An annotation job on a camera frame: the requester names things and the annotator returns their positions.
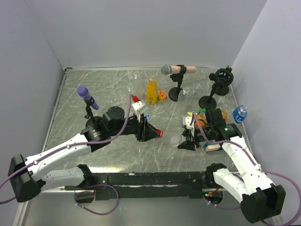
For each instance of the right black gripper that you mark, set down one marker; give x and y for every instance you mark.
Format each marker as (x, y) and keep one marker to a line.
(187, 145)

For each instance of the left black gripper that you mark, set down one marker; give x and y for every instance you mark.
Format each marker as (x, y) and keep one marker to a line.
(145, 131)

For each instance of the clear bottle red cap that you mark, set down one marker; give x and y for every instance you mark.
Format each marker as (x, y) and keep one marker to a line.
(177, 139)

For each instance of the yellow juice bottle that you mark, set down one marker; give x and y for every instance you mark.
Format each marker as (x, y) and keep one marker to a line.
(151, 91)

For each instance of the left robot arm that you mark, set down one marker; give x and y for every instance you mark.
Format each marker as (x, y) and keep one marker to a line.
(31, 175)

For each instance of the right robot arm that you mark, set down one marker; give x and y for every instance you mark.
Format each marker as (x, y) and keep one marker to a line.
(259, 198)

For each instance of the small clear open bottle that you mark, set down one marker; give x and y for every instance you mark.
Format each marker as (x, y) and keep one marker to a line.
(185, 90)

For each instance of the blue label water bottle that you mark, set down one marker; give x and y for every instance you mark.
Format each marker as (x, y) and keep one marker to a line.
(240, 113)

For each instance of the blue white block toy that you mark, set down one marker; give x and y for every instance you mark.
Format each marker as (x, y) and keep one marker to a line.
(209, 147)

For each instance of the yellow red toy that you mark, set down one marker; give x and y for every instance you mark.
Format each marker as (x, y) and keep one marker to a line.
(161, 95)

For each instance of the center black microphone stand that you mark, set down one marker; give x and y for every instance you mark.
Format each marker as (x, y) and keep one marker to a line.
(174, 92)

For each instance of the black microphone stand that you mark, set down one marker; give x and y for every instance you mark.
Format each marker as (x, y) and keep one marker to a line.
(174, 92)
(222, 78)
(90, 116)

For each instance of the left black microphone stand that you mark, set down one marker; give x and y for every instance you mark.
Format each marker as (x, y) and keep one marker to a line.
(90, 116)

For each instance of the small black stand base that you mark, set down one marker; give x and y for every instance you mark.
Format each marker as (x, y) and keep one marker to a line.
(222, 90)

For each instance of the silver head pink microphone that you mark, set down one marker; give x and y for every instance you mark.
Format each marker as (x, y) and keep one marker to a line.
(178, 69)

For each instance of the right black microphone stand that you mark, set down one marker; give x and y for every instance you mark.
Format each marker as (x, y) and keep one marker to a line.
(222, 78)

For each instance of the purple microphone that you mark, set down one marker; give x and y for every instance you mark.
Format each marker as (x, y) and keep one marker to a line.
(83, 92)

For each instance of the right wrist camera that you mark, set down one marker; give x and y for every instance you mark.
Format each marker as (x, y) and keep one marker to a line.
(188, 124)

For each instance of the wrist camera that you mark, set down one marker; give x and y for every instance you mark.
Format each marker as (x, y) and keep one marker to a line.
(139, 106)
(188, 124)

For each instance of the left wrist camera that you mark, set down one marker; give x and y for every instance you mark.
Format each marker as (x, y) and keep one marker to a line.
(139, 106)

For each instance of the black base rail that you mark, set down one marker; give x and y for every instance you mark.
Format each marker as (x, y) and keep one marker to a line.
(147, 185)

